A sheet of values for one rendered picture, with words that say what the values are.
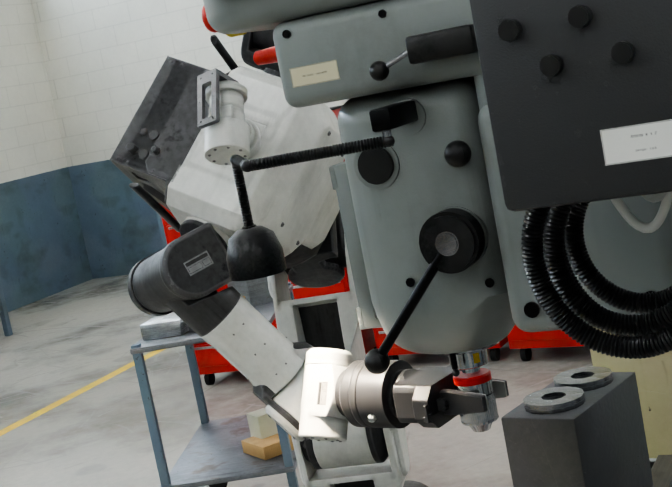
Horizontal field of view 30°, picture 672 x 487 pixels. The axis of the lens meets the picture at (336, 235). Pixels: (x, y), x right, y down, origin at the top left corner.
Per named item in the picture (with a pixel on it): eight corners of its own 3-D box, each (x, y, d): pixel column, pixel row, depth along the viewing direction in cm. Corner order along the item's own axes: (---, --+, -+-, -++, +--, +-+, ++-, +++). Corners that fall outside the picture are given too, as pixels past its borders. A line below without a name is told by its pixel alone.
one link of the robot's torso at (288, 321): (318, 460, 239) (277, 223, 237) (406, 449, 235) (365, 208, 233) (298, 481, 224) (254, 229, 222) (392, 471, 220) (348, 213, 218)
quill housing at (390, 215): (365, 370, 147) (314, 105, 143) (426, 324, 165) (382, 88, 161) (519, 359, 138) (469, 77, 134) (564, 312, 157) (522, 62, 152)
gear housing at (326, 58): (281, 111, 142) (264, 25, 141) (364, 91, 164) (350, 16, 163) (563, 60, 128) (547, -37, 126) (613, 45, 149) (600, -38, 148)
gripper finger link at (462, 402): (489, 414, 150) (445, 413, 153) (485, 389, 149) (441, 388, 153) (483, 419, 148) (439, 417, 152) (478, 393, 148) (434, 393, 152)
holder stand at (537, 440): (520, 537, 183) (497, 408, 181) (584, 481, 201) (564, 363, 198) (595, 544, 176) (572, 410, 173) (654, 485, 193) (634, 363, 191)
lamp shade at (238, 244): (228, 276, 158) (218, 229, 157) (283, 264, 159) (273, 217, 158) (232, 284, 151) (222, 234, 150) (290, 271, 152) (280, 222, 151)
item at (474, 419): (505, 418, 152) (498, 379, 151) (471, 429, 150) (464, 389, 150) (488, 411, 156) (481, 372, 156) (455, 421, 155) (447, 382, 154)
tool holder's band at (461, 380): (498, 379, 151) (496, 371, 151) (464, 389, 150) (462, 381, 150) (481, 372, 156) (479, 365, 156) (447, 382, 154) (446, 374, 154)
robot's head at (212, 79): (224, 148, 185) (190, 130, 180) (223, 98, 189) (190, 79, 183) (257, 135, 182) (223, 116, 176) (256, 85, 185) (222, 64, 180)
